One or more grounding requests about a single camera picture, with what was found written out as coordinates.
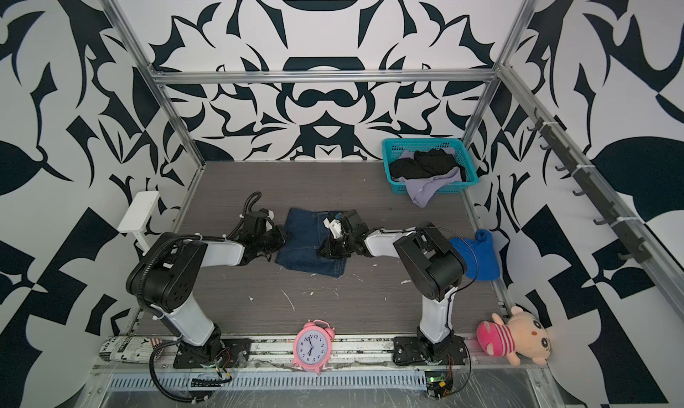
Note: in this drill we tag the small green circuit board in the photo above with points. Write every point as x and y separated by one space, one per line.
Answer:
439 384

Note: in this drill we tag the teal plastic basket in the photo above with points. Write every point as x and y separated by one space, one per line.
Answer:
393 149

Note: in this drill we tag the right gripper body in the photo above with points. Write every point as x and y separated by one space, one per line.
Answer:
336 248

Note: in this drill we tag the pink alarm clock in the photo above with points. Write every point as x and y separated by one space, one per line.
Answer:
312 347

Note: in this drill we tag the dark blue denim skirt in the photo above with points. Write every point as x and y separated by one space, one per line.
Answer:
307 233

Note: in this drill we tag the lavender garment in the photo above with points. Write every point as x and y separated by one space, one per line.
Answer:
421 191

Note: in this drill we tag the bright blue cloth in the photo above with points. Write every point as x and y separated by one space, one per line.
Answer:
481 260

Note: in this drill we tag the black garment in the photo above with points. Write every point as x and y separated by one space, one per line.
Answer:
435 163

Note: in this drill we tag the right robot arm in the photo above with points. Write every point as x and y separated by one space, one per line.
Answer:
435 268

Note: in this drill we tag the white box on stand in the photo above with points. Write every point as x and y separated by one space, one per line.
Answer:
137 216

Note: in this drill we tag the white slotted cable duct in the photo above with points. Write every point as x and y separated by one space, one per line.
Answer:
267 381

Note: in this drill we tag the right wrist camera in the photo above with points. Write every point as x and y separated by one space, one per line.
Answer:
335 227

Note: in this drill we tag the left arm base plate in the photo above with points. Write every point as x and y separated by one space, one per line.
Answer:
229 353

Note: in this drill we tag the black coat hook rail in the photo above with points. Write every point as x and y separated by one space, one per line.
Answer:
594 187

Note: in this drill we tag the pink plush pig toy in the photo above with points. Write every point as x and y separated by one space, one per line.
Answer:
523 335

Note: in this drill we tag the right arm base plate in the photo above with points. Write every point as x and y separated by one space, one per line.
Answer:
421 351

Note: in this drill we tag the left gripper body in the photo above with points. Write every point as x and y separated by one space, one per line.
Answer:
273 240

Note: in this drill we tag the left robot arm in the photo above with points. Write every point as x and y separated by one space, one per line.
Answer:
163 281

